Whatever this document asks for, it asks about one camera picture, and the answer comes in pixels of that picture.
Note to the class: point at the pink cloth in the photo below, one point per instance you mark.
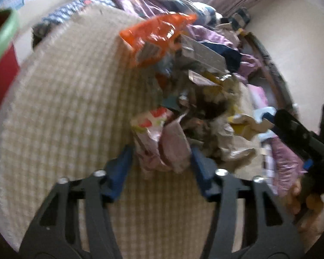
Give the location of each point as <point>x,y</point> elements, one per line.
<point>257,95</point>

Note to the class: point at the person's right hand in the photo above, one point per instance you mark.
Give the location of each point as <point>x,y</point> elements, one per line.
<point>295,194</point>

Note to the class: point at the grey snack box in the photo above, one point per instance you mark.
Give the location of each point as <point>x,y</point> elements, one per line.
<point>202,54</point>

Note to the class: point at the green basin with red inside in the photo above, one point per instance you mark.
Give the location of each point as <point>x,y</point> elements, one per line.
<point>1,86</point>

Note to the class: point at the purple blanket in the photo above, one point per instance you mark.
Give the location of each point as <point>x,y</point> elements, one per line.
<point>129,0</point>

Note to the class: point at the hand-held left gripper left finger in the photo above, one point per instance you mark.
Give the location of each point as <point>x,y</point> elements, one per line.
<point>121,170</point>

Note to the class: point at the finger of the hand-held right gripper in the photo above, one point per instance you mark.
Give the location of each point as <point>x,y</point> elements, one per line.
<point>294,129</point>

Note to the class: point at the yellow cardboard scrap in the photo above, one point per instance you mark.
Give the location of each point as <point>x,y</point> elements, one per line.
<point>243,129</point>

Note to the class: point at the pink white wrapper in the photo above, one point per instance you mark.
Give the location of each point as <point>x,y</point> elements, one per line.
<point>168,144</point>

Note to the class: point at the brown bed side rail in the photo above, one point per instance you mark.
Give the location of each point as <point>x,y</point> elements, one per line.
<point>272,64</point>

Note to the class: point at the orange snack bag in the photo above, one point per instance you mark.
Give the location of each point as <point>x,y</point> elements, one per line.
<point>151,32</point>

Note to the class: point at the pile of mixed wrappers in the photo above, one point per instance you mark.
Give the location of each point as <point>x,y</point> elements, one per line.
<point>218,140</point>

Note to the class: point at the beige checked mat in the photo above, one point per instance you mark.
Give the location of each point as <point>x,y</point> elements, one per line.
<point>70,99</point>

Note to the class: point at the purple foil packet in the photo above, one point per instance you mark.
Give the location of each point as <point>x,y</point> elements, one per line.
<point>284,162</point>

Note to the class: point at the bed with checkered blanket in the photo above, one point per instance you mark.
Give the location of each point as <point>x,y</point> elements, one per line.
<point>70,8</point>

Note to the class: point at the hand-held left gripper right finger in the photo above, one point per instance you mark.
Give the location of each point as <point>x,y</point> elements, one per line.
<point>203,174</point>

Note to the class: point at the dark checked cushion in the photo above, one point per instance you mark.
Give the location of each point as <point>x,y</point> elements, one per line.
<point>240,17</point>

